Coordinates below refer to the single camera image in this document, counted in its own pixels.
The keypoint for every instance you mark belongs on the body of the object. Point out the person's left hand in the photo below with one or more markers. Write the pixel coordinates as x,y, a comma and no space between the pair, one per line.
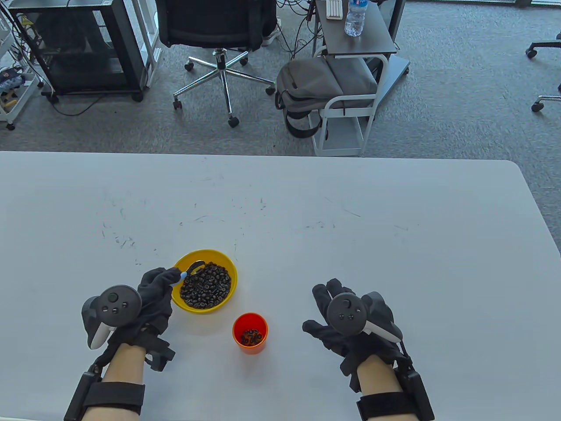
155,302

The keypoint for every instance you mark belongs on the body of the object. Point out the person's right hand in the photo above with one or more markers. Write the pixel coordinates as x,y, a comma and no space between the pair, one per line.
381,311

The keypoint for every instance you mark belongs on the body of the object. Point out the blue baby spoon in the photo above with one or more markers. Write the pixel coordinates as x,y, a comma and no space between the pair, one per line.
183,275

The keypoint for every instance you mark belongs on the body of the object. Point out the pile of coffee beans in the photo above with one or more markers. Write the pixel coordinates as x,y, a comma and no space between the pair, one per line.
206,289
251,337

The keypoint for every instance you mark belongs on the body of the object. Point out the orange cup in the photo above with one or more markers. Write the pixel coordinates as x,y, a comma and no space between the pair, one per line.
250,350

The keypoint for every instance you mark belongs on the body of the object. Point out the black forearm tracker box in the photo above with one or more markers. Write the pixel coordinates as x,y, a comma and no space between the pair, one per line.
79,394
417,394

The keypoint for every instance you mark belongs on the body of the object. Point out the person's right forearm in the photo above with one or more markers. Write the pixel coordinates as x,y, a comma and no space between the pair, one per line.
378,375

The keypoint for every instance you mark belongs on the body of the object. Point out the person's left forearm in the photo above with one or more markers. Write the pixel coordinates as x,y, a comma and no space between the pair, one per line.
125,364

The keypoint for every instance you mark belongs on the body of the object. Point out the black handheld controller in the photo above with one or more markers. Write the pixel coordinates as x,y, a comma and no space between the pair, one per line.
346,313
119,305

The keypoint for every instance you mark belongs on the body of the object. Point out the yellow bowl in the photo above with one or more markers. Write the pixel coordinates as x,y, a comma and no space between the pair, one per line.
210,256

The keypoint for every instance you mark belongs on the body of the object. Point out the white rack cart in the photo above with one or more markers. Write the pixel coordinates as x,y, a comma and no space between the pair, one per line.
17,112

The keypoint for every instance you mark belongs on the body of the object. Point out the grey backpack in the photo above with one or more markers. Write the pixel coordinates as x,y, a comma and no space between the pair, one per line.
307,83

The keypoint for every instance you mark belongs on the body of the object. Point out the black wheeled cabinet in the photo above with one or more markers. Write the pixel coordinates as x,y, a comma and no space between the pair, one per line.
127,44

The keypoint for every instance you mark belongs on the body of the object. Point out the dark blue pouch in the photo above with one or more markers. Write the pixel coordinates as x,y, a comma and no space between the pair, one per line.
11,79

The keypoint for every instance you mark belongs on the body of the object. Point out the black mesh office chair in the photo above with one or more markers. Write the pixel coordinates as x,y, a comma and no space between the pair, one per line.
545,100
543,44

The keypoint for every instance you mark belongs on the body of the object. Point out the white side table dark top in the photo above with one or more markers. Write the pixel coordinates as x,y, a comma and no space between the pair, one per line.
368,41

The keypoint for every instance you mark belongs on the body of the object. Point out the clear water bottle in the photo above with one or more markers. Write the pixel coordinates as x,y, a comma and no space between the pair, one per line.
355,22

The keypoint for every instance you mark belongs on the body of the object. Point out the white keyboard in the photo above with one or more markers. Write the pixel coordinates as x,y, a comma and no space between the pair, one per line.
334,8

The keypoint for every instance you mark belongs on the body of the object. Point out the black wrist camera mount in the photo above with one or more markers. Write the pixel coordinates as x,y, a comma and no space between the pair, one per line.
351,372
160,353

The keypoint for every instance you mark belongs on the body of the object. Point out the white metal frame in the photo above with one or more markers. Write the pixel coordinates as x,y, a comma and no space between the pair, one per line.
151,57

